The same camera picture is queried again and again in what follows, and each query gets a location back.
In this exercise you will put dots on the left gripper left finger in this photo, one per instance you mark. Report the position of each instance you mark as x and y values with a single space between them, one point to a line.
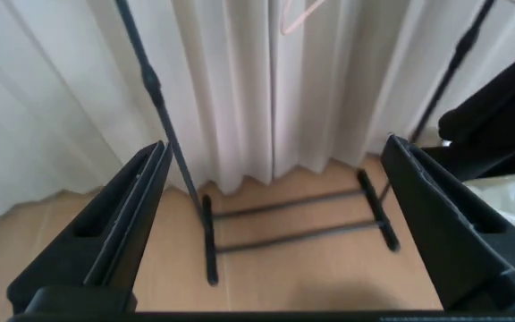
105 232

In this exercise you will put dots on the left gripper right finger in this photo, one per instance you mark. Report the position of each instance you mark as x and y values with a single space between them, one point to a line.
454 241

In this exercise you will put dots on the black clothes rack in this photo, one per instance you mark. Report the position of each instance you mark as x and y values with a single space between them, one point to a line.
152 85

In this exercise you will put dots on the white curtain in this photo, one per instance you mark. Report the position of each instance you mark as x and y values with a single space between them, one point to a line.
239 89

